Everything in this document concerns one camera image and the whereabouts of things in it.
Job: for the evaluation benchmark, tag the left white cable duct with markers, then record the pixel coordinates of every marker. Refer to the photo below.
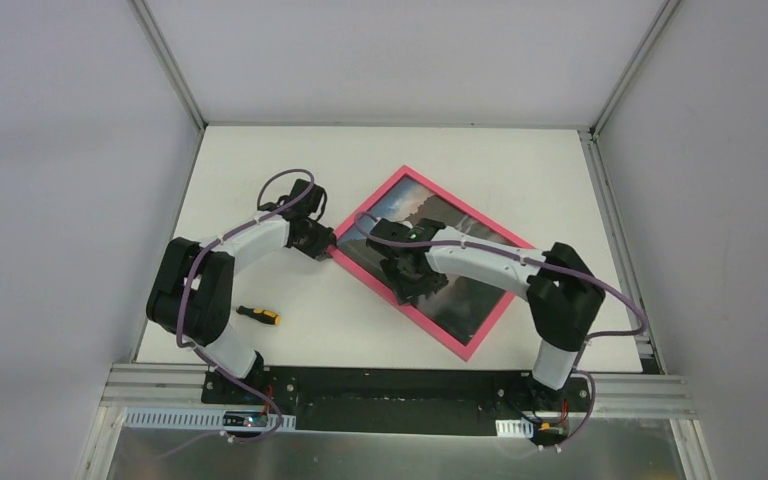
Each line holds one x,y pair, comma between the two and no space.
245,421

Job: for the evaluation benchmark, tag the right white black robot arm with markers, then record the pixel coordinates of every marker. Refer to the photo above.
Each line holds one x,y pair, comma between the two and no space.
563,296

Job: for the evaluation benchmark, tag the right white cable duct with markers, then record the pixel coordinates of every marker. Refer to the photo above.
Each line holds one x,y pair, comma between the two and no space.
514,428

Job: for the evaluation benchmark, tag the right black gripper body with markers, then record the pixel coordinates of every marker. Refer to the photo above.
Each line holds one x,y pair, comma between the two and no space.
411,279

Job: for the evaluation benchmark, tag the pink picture frame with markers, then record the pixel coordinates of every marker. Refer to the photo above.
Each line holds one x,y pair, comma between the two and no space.
461,315

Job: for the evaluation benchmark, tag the yellow black screwdriver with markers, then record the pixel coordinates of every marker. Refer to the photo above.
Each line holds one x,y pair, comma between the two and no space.
262,316

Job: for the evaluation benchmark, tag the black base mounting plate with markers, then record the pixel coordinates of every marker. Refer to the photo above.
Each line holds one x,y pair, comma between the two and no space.
401,401

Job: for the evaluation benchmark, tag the aluminium front rail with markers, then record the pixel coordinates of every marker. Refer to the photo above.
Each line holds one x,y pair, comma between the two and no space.
617,395

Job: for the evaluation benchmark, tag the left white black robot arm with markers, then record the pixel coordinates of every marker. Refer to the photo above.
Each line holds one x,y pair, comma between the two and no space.
191,296

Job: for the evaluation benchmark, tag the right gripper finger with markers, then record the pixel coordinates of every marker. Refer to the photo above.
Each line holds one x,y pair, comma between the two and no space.
405,292
434,284

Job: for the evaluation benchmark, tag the white cable duct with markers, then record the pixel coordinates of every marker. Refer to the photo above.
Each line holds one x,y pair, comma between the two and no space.
514,428
245,421

